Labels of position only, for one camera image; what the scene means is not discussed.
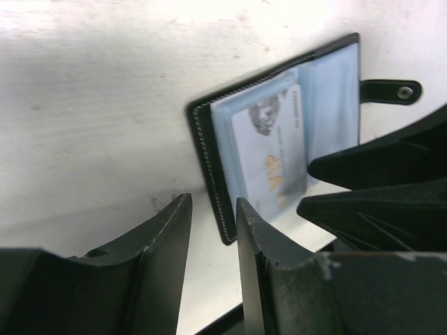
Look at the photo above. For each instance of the white VIP card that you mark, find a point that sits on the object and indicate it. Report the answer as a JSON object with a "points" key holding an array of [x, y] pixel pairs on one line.
{"points": [[270, 143]]}

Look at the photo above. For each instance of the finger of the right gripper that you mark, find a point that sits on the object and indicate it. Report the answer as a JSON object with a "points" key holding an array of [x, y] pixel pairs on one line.
{"points": [[408, 217], [411, 155]]}

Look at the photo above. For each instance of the black leather card holder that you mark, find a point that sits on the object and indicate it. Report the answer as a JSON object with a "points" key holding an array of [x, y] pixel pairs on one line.
{"points": [[332, 92]]}

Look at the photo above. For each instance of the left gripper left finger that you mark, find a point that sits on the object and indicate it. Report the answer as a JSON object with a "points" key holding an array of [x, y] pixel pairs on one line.
{"points": [[130, 285]]}

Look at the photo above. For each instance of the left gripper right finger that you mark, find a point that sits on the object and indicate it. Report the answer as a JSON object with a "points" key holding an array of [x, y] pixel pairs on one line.
{"points": [[287, 289]]}

